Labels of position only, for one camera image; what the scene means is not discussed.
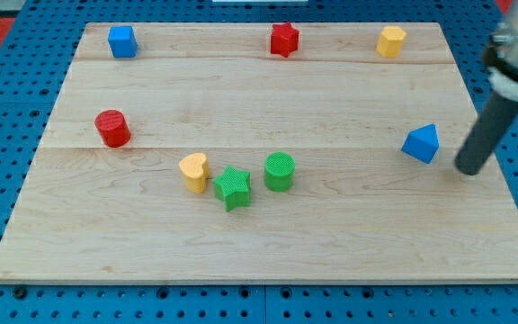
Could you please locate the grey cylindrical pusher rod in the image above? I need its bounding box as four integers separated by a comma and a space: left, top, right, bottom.
454, 91, 518, 176

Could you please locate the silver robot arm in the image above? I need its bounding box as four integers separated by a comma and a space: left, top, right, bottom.
454, 1, 518, 176

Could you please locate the red star block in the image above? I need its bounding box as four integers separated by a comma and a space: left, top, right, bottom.
270, 22, 299, 58

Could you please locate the green star block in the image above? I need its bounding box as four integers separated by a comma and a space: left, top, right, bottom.
212, 166, 251, 212

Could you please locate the blue triangle block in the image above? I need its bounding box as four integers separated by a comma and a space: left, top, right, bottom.
401, 123, 440, 164

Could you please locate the yellow hexagon block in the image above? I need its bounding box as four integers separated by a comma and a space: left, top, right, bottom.
376, 25, 406, 59

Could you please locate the green cylinder block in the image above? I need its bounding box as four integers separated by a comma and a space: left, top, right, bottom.
264, 151, 295, 192

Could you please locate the yellow heart block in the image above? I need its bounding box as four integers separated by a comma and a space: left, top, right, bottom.
179, 152, 210, 194

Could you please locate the wooden board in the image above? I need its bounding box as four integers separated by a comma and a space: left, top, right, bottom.
0, 22, 518, 285

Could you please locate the blue cube block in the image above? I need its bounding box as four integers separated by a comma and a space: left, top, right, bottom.
108, 25, 138, 59

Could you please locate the red cylinder block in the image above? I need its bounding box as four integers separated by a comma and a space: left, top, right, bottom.
94, 109, 131, 148

